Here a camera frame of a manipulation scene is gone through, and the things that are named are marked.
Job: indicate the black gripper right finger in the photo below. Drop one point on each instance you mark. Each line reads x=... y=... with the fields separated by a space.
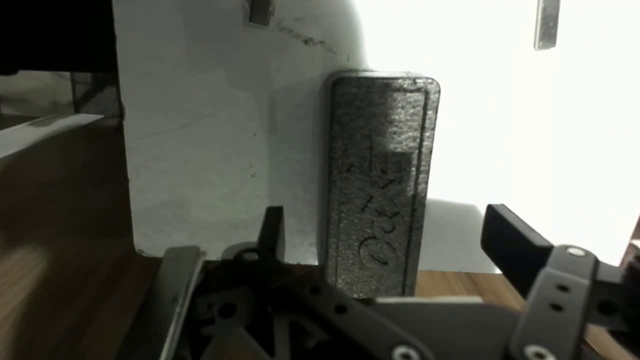
x=512 y=237

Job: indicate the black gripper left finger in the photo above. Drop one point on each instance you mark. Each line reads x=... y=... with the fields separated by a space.
x=273 y=231

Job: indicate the black foam whiteboard duster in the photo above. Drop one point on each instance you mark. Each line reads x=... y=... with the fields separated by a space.
x=376 y=192

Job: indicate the small white metal board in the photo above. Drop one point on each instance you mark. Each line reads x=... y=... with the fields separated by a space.
x=200 y=132

